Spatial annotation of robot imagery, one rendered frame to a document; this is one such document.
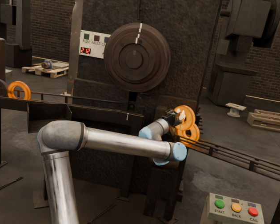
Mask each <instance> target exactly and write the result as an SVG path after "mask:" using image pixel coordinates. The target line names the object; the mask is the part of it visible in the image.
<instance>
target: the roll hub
mask: <svg viewBox="0 0 280 224"><path fill-rule="evenodd" d="M139 40H142V43H141V44H140V43H139ZM121 43H124V46H121V45H120V44H121ZM151 55H152V56H154V58H153V59H151V58H150V56H151ZM115 60H117V62H118V63H117V64H115V63H114V66H115V68H116V70H117V72H118V73H119V74H120V75H121V76H122V77H124V78H126V77H125V76H126V75H128V76H129V78H128V79H127V78H126V79H127V80H133V81H136V80H141V79H144V78H145V77H147V76H148V75H149V74H150V73H151V72H152V70H153V69H154V66H155V63H156V55H155V52H154V49H153V48H152V46H151V45H150V44H149V43H148V42H147V41H145V40H143V39H141V38H138V39H137V43H136V37H132V38H127V39H125V40H123V41H122V42H120V43H119V44H118V46H117V47H116V49H115V51H114V55H113V62H114V61H115ZM144 73H147V75H146V76H144V75H143V74H144Z"/></svg>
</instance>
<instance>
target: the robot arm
mask: <svg viewBox="0 0 280 224"><path fill-rule="evenodd" d="M169 110H170V111H169ZM169 110H167V111H166V112H165V116H161V119H158V120H156V121H154V122H153V123H151V124H149V125H148V126H146V127H144V128H143V129H141V130H140V131H139V136H131V135H126V134H121V133H116V132H110V131H105V130H99V129H95V128H88V127H86V126H85V125H84V123H82V122H77V121H69V120H57V121H53V122H50V123H49V124H47V125H45V126H44V127H43V128H41V129H40V131H39V133H38V135H37V142H38V145H39V146H40V151H41V157H42V159H43V166H44V174H45V181H46V187H47V194H48V202H49V209H50V215H51V222H52V224H80V223H79V217H78V211H77V205H76V197H75V191H74V185H73V179H72V171H71V165H70V159H69V150H77V151H78V150H80V149H81V148H90V149H96V150H103V151H109V152H118V153H124V154H131V155H137V156H145V157H152V158H153V161H154V162H155V164H156V165H159V166H161V165H164V164H167V163H168V162H169V161H182V160H184V159H185V157H186V155H187V149H186V147H185V145H184V144H183V143H179V142H177V143H172V142H167V141H162V139H161V136H162V135H164V134H165V133H167V134H168V135H169V136H172V137H173V135H174V134H175V133H174V131H173V129H172V126H177V125H180V124H182V123H183V122H184V119H185V114H184V110H183V111H182V113H180V109H177V111H176V112H175V110H173V109H172V110H171V109H169ZM168 111H169V112H168Z"/></svg>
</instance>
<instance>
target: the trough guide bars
mask: <svg viewBox="0 0 280 224"><path fill-rule="evenodd" d="M175 136H177V137H175V139H176V143H177V142H180V140H181V141H183V142H186V143H189V144H192V145H195V146H198V147H200V148H204V149H207V150H209V154H208V155H209V156H211V157H212V153H213V152H215V153H218V154H221V155H223V156H226V157H229V158H232V159H235V160H238V161H240V162H243V163H246V164H249V169H248V170H249V171H253V168H254V166H255V167H257V168H261V169H263V170H266V171H269V172H272V173H275V174H277V175H280V173H279V172H276V171H273V170H270V169H268V168H271V169H274V170H277V171H280V168H277V167H274V166H271V165H269V164H273V165H275V166H278V167H280V164H276V163H273V162H270V161H267V160H264V159H261V158H258V157H255V156H251V155H249V154H246V153H243V152H239V151H236V150H233V149H230V148H227V147H224V146H221V145H218V144H215V143H212V142H209V141H206V140H203V139H198V140H200V141H203V142H206V143H209V144H212V145H215V147H214V146H211V145H209V144H205V143H202V142H199V141H195V140H192V139H189V138H186V137H183V136H180V135H177V134H175ZM180 138H183V139H186V140H189V141H192V142H195V143H198V144H201V145H204V146H207V147H209V148H206V147H204V146H201V145H198V144H195V143H192V142H189V141H186V140H183V139H180ZM219 147H221V148H224V149H227V150H230V151H233V152H236V153H239V154H242V155H245V156H248V157H251V158H254V159H255V160H253V159H250V158H247V157H245V156H241V155H238V154H235V153H233V152H229V151H226V150H223V149H221V148H219ZM213 149H215V150H213ZM218 151H221V152H225V153H227V154H230V155H233V156H236V157H239V158H242V159H245V160H248V161H250V162H247V161H244V160H241V159H238V158H235V157H233V156H230V155H227V154H224V153H221V152H218ZM259 160H261V161H263V162H266V163H269V164H265V163H262V162H260V161H259ZM258 164H260V165H263V166H265V167H268V168H264V167H261V166H259V165H258Z"/></svg>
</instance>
